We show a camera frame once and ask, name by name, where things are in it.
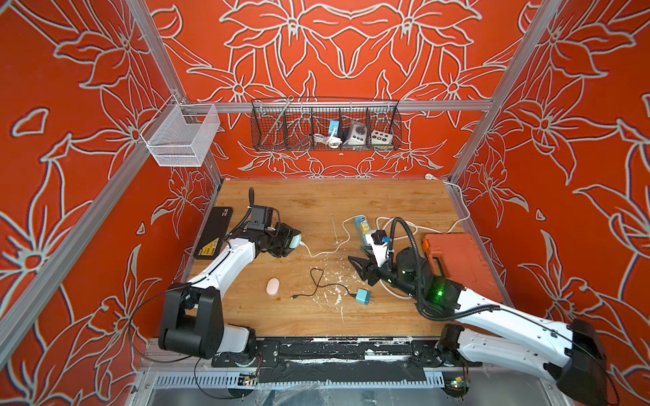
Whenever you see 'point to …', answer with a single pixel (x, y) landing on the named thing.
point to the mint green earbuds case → (295, 241)
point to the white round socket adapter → (358, 134)
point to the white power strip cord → (462, 221)
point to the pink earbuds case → (272, 286)
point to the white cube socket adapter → (381, 138)
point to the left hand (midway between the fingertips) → (299, 234)
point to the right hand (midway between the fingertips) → (350, 255)
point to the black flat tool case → (217, 227)
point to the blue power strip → (359, 220)
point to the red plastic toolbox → (459, 256)
